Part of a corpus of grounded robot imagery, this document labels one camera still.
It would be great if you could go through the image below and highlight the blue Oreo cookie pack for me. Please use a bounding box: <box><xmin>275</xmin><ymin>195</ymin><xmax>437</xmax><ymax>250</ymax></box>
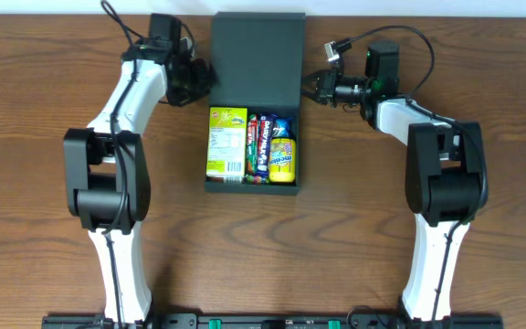
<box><xmin>272</xmin><ymin>117</ymin><xmax>292</xmax><ymax>138</ymax></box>

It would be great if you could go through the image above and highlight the black box with lid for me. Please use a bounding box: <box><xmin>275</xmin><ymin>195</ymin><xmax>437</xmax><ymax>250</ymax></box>
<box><xmin>205</xmin><ymin>12</ymin><xmax>306</xmax><ymax>195</ymax></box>

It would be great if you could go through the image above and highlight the purple Dairy Milk bar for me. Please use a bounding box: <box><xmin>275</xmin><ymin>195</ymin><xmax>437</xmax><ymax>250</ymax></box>
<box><xmin>256</xmin><ymin>114</ymin><xmax>278</xmax><ymax>177</ymax></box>

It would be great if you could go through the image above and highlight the yellow round candy tub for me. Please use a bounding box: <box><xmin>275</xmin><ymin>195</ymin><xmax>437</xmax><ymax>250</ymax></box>
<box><xmin>268</xmin><ymin>138</ymin><xmax>296</xmax><ymax>184</ymax></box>

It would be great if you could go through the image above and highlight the green yellow snack box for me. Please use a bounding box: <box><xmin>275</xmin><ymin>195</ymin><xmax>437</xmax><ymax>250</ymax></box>
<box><xmin>205</xmin><ymin>107</ymin><xmax>247</xmax><ymax>177</ymax></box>

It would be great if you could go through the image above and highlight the red KitKat bar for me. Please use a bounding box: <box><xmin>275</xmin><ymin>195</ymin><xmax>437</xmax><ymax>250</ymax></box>
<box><xmin>246</xmin><ymin>114</ymin><xmax>258</xmax><ymax>175</ymax></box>

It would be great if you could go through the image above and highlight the colourful gummy candy bag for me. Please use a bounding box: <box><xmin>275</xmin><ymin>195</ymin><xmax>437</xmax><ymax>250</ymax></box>
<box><xmin>245</xmin><ymin>174</ymin><xmax>270</xmax><ymax>185</ymax></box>

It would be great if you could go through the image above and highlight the brown white snack box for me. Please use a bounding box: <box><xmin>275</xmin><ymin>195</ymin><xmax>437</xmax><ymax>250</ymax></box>
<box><xmin>207</xmin><ymin>175</ymin><xmax>244</xmax><ymax>184</ymax></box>

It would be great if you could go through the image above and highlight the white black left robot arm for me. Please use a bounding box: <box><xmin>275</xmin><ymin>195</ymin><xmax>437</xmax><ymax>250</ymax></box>
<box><xmin>63</xmin><ymin>12</ymin><xmax>213</xmax><ymax>328</ymax></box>

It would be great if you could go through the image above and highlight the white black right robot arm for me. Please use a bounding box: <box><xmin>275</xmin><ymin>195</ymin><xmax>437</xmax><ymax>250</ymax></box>
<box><xmin>302</xmin><ymin>38</ymin><xmax>489</xmax><ymax>328</ymax></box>

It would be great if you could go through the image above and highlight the black mounting rail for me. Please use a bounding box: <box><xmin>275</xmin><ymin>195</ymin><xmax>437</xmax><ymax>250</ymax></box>
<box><xmin>41</xmin><ymin>312</ymin><xmax>505</xmax><ymax>329</ymax></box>

